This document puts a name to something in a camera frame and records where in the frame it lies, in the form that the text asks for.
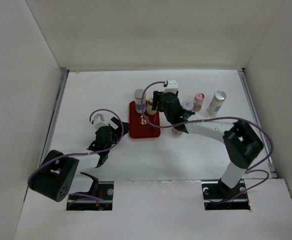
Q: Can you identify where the yellow cap spice bottle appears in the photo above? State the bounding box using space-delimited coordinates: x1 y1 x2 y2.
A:
146 97 157 116

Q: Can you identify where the tall jar blue label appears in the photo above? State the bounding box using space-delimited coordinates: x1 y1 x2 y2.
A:
134 89 147 114

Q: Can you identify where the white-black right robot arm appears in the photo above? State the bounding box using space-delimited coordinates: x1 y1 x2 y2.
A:
152 91 264 200

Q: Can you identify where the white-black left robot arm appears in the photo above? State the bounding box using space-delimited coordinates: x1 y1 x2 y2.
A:
27 114 130 202

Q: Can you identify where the red lacquer tray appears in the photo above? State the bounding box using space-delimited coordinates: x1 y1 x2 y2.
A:
128 101 161 139

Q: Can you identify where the red-white lid sauce jar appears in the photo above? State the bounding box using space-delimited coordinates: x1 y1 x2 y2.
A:
172 128 183 136

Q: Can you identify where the pink cap spice bottle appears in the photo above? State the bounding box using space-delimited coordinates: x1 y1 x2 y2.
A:
193 92 205 112

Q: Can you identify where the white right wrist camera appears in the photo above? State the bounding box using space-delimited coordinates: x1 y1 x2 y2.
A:
163 79 178 94

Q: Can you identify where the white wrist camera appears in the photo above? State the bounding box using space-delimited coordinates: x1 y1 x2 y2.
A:
90 113 109 130
163 79 178 94

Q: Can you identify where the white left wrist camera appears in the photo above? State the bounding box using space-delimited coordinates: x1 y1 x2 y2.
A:
90 113 109 130

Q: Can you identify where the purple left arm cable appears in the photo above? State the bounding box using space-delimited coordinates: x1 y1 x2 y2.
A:
27 108 123 188

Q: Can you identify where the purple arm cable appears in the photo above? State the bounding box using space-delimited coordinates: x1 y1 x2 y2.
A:
141 80 274 204
27 108 123 188

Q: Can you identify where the left aluminium side rail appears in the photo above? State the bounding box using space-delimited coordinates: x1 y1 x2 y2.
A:
40 67 70 161

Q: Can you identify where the aluminium side rail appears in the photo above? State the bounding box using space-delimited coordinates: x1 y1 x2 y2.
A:
40 67 70 161
238 68 278 179

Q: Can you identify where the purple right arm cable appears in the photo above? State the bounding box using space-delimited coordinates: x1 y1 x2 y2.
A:
141 80 274 204

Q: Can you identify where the right aluminium side rail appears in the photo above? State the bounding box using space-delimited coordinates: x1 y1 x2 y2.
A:
238 68 278 179

